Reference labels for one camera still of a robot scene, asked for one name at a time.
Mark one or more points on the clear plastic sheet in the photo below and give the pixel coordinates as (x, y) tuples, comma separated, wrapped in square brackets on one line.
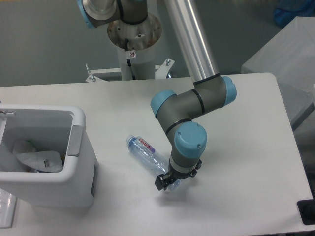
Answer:
[(7, 209)]

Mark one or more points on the blue bag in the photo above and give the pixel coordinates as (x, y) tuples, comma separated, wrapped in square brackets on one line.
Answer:
[(287, 10)]

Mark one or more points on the black device at table edge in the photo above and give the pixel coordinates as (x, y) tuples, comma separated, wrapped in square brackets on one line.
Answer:
[(307, 211)]

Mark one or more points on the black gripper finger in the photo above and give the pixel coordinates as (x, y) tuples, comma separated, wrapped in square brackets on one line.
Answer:
[(163, 181)]

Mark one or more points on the white covered box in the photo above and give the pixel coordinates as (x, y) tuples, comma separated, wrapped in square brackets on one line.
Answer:
[(290, 57)]

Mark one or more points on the white trash can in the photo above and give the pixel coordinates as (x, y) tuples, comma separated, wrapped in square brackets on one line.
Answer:
[(58, 128)]

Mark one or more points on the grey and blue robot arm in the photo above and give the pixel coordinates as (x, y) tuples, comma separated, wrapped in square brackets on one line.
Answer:
[(175, 112)]

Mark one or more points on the clear plastic bag trash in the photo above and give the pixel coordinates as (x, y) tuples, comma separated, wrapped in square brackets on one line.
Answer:
[(41, 161)]

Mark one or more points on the clear plastic water bottle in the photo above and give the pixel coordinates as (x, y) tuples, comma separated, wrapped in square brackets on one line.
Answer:
[(147, 155)]

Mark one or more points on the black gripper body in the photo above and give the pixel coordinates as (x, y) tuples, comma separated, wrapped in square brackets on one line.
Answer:
[(178, 172)]

